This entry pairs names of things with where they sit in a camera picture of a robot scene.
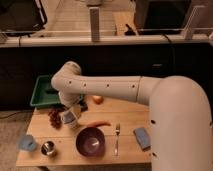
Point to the small steel cup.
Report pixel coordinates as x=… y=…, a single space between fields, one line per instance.
x=48 y=149

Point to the purple bowl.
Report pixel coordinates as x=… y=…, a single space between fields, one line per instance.
x=90 y=142

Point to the red grapes bunch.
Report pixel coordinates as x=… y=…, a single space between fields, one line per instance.
x=55 y=118

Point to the blue folded towel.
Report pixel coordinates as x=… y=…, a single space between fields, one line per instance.
x=142 y=138

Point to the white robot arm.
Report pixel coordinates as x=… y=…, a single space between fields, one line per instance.
x=179 y=112

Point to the black object on floor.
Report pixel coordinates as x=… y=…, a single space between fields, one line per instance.
x=129 y=31

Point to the silver fork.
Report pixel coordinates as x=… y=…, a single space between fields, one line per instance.
x=117 y=131

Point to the green plastic tray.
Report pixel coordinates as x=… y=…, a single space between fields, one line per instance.
x=44 y=95

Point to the black office chair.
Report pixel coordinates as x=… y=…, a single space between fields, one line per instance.
x=22 y=15

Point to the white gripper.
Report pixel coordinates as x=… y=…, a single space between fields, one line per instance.
x=70 y=117

